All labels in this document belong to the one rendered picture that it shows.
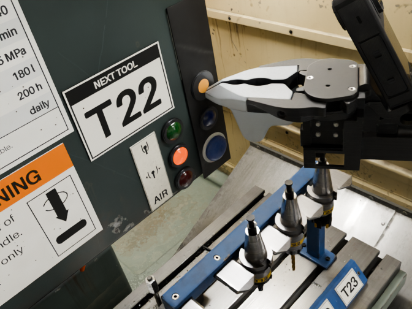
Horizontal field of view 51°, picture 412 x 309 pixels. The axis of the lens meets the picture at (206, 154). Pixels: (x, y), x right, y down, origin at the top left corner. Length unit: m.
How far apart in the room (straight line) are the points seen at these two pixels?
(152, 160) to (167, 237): 1.36
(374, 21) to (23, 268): 0.35
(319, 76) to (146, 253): 1.42
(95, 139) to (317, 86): 0.20
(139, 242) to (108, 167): 1.41
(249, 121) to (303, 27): 0.87
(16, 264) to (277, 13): 1.07
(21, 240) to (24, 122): 0.10
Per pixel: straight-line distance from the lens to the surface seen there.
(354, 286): 1.17
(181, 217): 1.84
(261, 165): 1.63
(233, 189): 1.63
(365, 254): 1.27
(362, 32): 0.37
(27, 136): 0.35
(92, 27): 0.36
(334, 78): 0.41
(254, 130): 0.43
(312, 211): 0.93
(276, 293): 1.18
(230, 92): 0.42
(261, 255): 0.82
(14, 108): 0.34
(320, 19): 1.24
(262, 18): 1.36
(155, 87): 0.40
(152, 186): 0.45
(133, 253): 1.78
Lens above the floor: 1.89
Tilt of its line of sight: 38 degrees down
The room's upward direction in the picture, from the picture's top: 12 degrees counter-clockwise
